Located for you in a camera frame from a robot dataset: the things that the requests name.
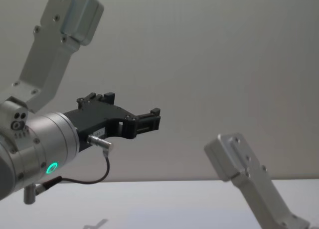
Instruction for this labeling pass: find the thin dark gripper cable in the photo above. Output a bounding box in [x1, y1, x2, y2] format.
[34, 135, 115, 192]

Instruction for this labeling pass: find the white table cloth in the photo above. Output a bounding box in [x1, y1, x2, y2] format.
[0, 179, 319, 229]

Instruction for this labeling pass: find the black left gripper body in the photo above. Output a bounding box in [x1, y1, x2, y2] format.
[63, 101, 136, 153]

